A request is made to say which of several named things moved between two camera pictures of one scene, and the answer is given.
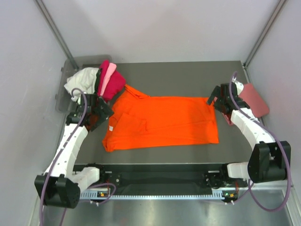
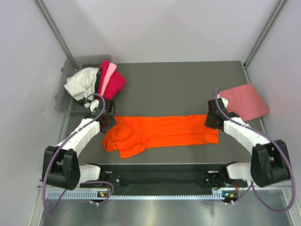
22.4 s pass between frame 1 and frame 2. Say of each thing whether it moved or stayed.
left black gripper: moved
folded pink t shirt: stayed
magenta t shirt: stayed
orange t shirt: moved
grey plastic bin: stayed
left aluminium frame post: stayed
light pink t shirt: stayed
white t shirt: stayed
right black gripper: moved
